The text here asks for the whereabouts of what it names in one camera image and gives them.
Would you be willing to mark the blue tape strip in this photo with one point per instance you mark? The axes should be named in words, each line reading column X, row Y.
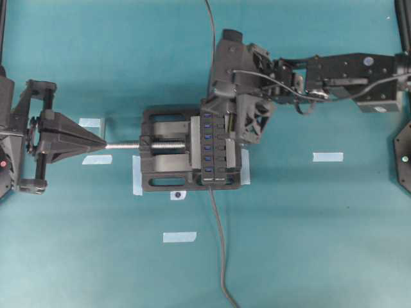
column 328, row 156
column 97, row 160
column 179, row 237
column 90, row 122

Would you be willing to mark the taped black screw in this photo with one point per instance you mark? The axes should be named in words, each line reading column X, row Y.
column 177, row 195

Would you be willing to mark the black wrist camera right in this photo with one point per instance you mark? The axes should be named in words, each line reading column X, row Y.
column 232, row 35

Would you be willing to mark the blue tape strip right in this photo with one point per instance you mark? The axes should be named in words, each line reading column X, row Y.
column 328, row 156

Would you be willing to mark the blue tape strip lower left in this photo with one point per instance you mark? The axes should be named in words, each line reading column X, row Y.
column 97, row 160

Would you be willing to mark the blue tape strip far left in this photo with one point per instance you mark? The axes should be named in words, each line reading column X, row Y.
column 90, row 122

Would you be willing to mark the silver vise crank handle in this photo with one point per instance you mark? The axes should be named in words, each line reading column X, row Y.
column 125, row 145

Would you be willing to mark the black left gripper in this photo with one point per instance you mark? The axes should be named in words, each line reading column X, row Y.
column 71, row 138

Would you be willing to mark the blue tape vise right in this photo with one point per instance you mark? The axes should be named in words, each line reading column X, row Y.
column 245, row 167

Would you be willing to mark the blue tape vise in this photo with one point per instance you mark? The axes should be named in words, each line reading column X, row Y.
column 137, row 187
column 245, row 167

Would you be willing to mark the black bench vise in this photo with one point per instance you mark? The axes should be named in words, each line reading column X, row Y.
column 169, row 147

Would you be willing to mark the black multi-port USB hub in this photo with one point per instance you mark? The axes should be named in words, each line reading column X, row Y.
column 212, row 146

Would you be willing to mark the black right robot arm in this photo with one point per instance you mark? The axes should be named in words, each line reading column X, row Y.
column 371, row 81

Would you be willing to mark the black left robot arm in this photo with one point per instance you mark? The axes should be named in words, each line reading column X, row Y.
column 29, row 164

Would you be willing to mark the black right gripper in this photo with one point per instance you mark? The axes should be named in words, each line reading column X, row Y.
column 235, row 78

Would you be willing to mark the blue tape strip bottom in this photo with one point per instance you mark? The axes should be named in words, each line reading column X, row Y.
column 179, row 237

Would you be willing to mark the blue tape vise left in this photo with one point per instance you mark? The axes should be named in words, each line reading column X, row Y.
column 137, row 187

